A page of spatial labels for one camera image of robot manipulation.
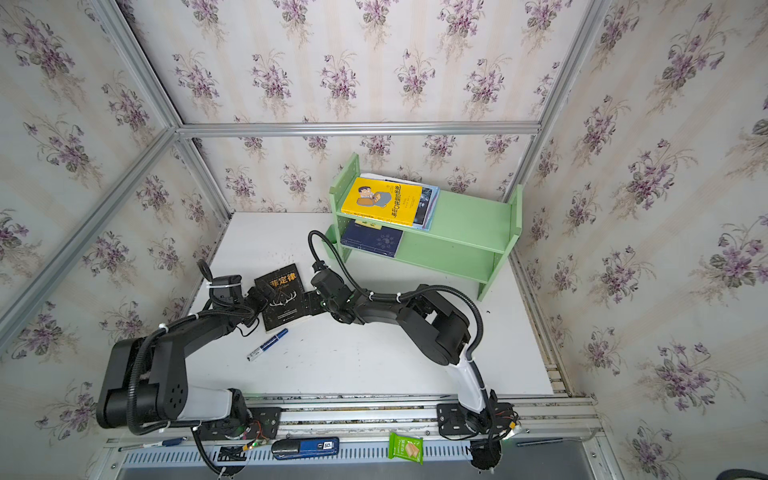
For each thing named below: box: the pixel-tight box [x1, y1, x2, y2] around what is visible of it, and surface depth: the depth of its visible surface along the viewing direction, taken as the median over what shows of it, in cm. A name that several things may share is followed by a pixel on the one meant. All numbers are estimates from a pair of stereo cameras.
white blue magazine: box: [357, 173, 441, 231], surface depth 86 cm
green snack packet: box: [388, 432, 424, 465], surface depth 71 cm
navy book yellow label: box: [341, 220, 403, 258], surface depth 95 cm
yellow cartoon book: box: [341, 177, 423, 227], surface depth 86 cm
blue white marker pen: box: [247, 328, 289, 362], surface depth 86 cm
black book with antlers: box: [261, 263, 308, 331], surface depth 97 cm
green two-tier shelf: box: [324, 153, 523, 302], surface depth 86 cm
